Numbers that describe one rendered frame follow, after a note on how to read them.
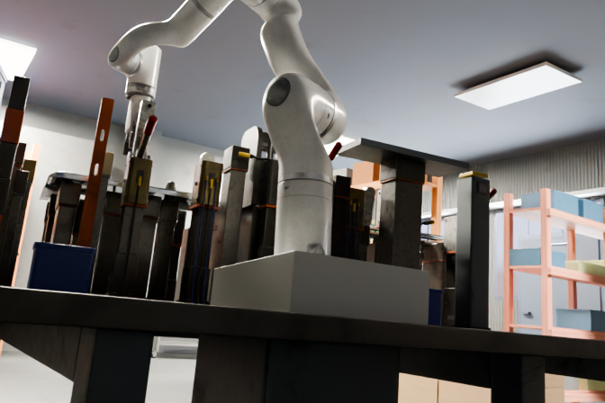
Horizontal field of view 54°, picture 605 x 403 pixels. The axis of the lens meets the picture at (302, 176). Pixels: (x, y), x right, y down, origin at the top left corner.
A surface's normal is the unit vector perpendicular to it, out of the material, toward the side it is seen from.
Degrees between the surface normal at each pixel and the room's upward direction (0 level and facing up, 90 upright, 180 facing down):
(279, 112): 124
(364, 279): 90
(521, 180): 90
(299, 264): 90
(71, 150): 90
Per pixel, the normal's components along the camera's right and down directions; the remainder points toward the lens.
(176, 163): 0.55, -0.15
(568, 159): -0.84, -0.19
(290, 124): -0.36, 0.35
